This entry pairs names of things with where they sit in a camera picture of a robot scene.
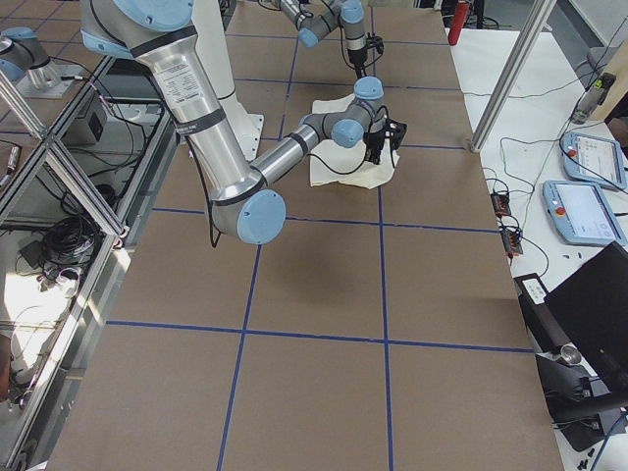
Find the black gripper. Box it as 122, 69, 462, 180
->
363, 128, 387, 165
345, 38, 368, 79

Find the cream long sleeve cat shirt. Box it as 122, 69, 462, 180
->
308, 95, 401, 190

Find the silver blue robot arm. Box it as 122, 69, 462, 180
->
80, 1, 390, 244
271, 0, 369, 79

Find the red cylinder tube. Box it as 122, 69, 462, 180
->
447, 0, 470, 46

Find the upper orange electronics board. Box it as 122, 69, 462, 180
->
491, 191, 511, 218

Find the orange electronics board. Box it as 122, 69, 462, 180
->
500, 227, 523, 258
491, 191, 511, 218

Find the lower orange electronics board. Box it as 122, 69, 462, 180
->
500, 227, 523, 258

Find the lower blue teach pendant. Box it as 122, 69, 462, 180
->
543, 181, 627, 246

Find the blue teach pendant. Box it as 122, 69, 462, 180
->
559, 131, 627, 190
543, 181, 627, 246

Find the upper blue teach pendant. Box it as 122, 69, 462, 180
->
559, 131, 627, 190

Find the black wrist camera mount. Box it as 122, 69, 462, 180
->
384, 118, 407, 151
366, 33, 385, 55

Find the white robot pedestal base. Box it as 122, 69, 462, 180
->
192, 0, 264, 161

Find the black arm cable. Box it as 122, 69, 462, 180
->
208, 112, 399, 249

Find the aluminium frame post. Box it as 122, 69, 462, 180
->
469, 0, 557, 153

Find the aluminium side frame rack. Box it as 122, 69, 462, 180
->
1, 58, 179, 470

